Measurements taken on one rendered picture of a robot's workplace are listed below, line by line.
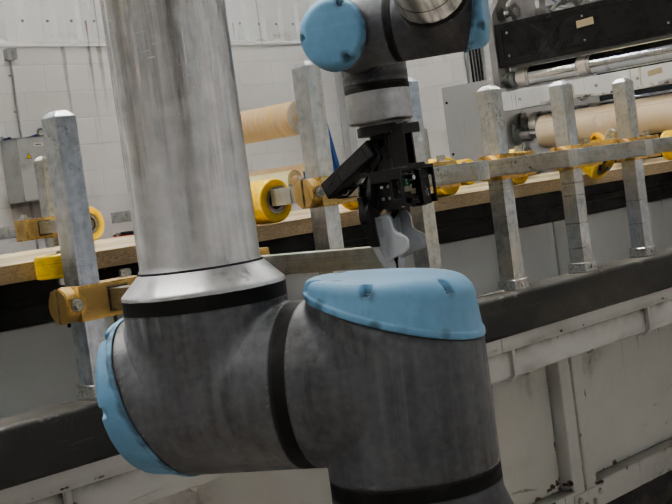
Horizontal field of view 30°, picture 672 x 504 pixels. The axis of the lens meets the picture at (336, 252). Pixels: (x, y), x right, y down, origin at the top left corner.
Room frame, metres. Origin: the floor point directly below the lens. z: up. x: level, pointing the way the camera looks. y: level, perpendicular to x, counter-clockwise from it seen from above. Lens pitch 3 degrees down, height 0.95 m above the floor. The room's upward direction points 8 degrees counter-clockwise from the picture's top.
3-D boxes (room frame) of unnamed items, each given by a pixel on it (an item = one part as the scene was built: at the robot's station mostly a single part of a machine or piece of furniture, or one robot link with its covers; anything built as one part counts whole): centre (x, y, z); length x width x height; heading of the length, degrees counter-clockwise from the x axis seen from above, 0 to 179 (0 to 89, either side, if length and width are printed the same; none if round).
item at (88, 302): (1.78, 0.34, 0.84); 0.14 x 0.06 x 0.05; 136
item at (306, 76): (2.12, 0.01, 0.93); 0.04 x 0.04 x 0.48; 46
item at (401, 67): (1.73, -0.08, 1.13); 0.10 x 0.09 x 0.12; 161
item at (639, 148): (2.46, -0.41, 0.95); 0.50 x 0.04 x 0.04; 46
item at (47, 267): (1.86, 0.40, 0.85); 0.08 x 0.08 x 0.11
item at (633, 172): (2.83, -0.69, 0.87); 0.04 x 0.04 x 0.48; 46
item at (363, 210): (1.73, -0.06, 0.91); 0.05 x 0.02 x 0.09; 135
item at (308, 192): (2.13, -0.01, 0.95); 0.14 x 0.06 x 0.05; 136
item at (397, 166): (1.73, -0.09, 0.97); 0.09 x 0.08 x 0.12; 45
